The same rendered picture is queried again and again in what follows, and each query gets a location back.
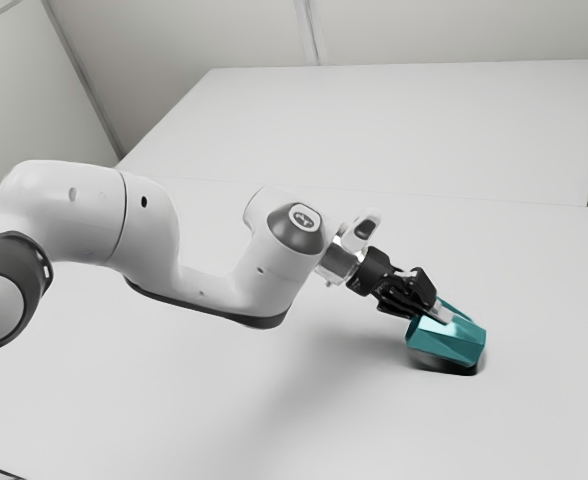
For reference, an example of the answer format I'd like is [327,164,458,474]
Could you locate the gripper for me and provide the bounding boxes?
[346,246,454,324]

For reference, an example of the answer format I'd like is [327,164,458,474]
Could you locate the teal faceted mug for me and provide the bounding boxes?
[404,297,489,370]

